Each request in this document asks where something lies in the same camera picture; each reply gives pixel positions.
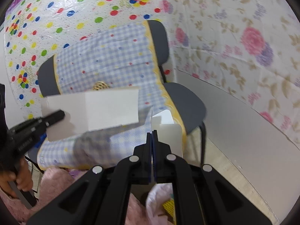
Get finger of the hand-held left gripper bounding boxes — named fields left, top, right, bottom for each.
left=44, top=109, right=65, bottom=127

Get blue checkered dotted cloth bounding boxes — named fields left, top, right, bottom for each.
left=37, top=21, right=188, bottom=170

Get grey padded chair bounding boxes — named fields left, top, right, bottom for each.
left=25, top=20, right=208, bottom=176

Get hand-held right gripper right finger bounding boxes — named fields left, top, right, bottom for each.
left=153, top=131, right=280, bottom=225

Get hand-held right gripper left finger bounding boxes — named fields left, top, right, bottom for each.
left=27, top=132, right=154, bottom=225

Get pink fluffy rug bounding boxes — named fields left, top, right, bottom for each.
left=0, top=167, right=94, bottom=225

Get small wicker basket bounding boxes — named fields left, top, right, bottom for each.
left=92, top=81, right=112, bottom=91

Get person's left hand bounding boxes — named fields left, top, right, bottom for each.
left=0, top=161, right=34, bottom=198

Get bin with pink bag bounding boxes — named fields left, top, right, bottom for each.
left=146, top=183, right=176, bottom=225

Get small white card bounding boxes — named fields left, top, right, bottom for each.
left=151, top=109, right=183, bottom=158

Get balloon print plastic sheet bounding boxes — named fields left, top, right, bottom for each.
left=3, top=0, right=179, bottom=120

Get large white paper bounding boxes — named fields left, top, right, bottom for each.
left=41, top=86, right=140, bottom=142

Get floral print plastic sheet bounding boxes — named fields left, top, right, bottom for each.
left=159, top=0, right=300, bottom=143

